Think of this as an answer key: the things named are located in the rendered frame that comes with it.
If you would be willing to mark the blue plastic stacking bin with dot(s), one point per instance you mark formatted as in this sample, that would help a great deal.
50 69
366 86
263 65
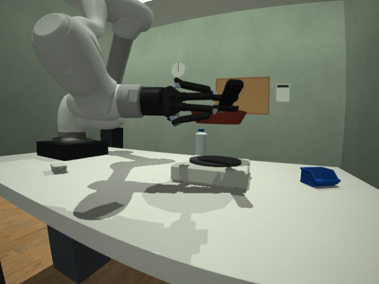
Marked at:
320 173

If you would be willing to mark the red frying pan with black handle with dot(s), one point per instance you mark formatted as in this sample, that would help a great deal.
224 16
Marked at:
231 91

